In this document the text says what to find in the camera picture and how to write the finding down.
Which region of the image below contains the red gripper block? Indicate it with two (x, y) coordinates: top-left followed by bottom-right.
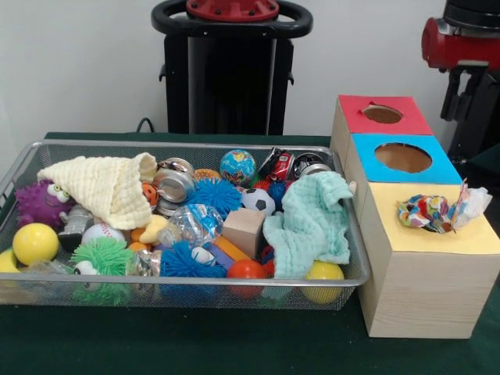
(422, 17), (500, 121)

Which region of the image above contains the small multicolour knotted cloth toy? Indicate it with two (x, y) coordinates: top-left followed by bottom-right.
(396, 180), (493, 234)

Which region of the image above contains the wooden box with three holes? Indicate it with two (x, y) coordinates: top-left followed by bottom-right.
(330, 95), (500, 340)

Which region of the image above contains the shallow clear mesh bin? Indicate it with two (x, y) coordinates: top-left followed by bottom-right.
(0, 139), (373, 312)

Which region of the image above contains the mint green cloth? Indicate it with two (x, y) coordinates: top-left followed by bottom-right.
(262, 171), (356, 280)

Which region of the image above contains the small soccer ball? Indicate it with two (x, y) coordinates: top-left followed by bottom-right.
(241, 187), (277, 216)

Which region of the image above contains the globe print ball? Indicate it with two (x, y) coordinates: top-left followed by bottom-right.
(220, 150), (257, 187)

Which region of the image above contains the plain wooden block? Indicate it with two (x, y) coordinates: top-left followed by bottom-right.
(223, 208), (268, 259)

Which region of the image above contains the blue spiky rubber ball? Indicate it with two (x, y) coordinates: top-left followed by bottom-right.
(186, 178), (243, 220)

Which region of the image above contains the orange ball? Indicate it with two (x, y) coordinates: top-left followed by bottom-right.
(227, 259), (266, 298)

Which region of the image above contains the dark green table cloth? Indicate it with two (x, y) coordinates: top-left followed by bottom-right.
(0, 131), (500, 375)

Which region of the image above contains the cream knitted cloth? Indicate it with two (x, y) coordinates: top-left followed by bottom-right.
(37, 153), (159, 230)

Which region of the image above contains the green fuzzy toy with eyes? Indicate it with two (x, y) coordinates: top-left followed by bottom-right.
(70, 238), (138, 307)

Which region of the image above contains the purple spiky toy with eyes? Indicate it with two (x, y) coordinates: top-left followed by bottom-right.
(16, 181), (75, 229)

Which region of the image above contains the yellow ball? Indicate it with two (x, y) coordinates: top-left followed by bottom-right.
(12, 223), (60, 266)

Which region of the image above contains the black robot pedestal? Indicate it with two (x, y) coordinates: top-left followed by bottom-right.
(152, 0), (313, 135)

